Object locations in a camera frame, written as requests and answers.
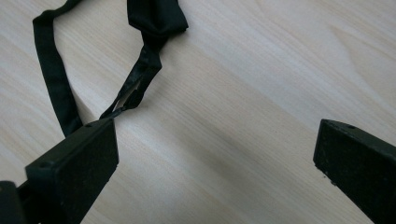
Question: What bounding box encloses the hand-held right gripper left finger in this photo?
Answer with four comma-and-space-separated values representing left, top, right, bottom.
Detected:
17, 117, 120, 224

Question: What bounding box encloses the black bow tie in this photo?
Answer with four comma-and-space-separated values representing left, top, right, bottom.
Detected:
32, 0, 190, 138

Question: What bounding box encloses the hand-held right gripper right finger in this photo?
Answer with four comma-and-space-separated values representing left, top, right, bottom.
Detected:
313, 119, 396, 224

